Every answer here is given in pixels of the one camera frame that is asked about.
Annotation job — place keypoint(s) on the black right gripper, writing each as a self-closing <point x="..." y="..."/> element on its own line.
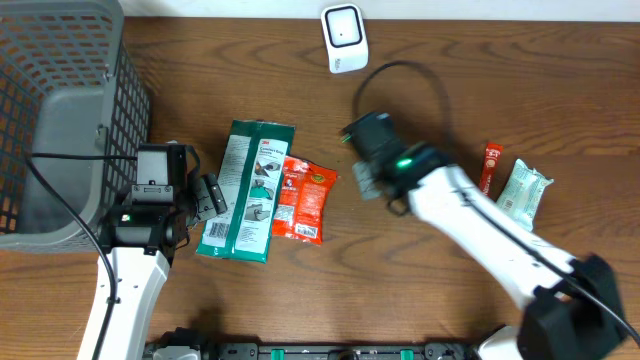
<point x="359" y="177"/>

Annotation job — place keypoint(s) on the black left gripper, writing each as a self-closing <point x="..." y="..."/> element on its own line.
<point x="206" y="197"/>

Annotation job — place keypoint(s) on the green white packet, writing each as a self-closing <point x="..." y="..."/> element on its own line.
<point x="250" y="177"/>

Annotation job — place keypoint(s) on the red snack bag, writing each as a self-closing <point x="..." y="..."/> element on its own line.
<point x="303" y="195"/>

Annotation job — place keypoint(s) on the red stick packet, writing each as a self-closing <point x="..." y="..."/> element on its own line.
<point x="492" y="156"/>

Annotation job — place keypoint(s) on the mint green snack packet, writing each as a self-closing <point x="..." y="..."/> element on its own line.
<point x="522" y="194"/>

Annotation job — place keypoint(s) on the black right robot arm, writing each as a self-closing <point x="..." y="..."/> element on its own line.
<point x="571" y="307"/>

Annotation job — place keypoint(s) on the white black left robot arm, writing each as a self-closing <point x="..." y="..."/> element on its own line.
<point x="139" y="235"/>

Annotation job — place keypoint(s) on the white barcode scanner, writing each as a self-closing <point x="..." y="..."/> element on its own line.
<point x="345" y="38"/>

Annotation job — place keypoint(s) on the grey plastic mesh basket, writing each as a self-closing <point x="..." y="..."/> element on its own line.
<point x="73" y="113"/>

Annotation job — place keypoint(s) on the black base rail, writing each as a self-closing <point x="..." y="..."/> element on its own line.
<point x="250" y="351"/>

